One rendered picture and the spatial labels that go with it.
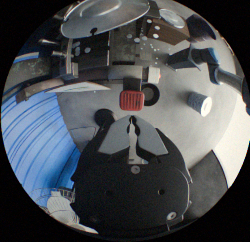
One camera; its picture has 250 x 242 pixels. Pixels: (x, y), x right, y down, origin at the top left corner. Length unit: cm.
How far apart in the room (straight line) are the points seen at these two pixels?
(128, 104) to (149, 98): 82
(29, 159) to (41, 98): 95
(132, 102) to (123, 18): 24
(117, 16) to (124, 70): 20
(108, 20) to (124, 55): 16
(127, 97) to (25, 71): 43
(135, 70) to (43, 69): 43
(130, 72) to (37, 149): 155
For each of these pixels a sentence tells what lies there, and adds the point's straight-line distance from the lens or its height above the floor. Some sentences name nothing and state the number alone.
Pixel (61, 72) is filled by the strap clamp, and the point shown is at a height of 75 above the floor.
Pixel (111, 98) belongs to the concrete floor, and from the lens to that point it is 101.
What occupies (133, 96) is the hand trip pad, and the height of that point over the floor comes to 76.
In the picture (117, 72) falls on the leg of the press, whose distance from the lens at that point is 32.
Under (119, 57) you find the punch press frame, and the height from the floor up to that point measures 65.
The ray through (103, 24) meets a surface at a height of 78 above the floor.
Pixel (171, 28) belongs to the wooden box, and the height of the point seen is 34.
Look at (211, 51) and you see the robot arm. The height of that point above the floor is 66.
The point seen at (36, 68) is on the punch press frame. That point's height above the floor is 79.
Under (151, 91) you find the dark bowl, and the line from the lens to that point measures 101.
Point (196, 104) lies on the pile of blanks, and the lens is 122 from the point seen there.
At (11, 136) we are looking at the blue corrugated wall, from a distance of 138.
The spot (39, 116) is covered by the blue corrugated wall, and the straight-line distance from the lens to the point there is 146.
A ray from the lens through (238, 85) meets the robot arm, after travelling 47.
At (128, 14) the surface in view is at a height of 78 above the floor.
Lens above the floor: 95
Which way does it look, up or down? 61 degrees down
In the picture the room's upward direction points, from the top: 174 degrees counter-clockwise
